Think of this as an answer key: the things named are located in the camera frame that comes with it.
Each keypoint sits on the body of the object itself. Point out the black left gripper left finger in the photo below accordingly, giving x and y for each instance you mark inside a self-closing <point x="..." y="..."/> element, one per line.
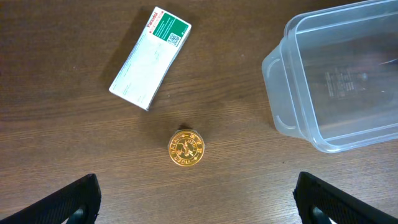
<point x="78" y="202"/>

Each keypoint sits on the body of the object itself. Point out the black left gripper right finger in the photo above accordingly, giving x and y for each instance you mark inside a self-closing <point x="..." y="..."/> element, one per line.
<point x="319" y="202"/>

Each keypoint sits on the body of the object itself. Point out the clear plastic container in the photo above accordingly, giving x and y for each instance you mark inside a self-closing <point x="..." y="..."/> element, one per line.
<point x="332" y="80"/>

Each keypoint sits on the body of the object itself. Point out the gold lid balm jar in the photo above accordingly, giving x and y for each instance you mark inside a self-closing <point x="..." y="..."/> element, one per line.
<point x="186" y="147"/>

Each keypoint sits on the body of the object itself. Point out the white green medicine box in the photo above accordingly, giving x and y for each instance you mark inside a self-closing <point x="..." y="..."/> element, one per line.
<point x="157" y="47"/>

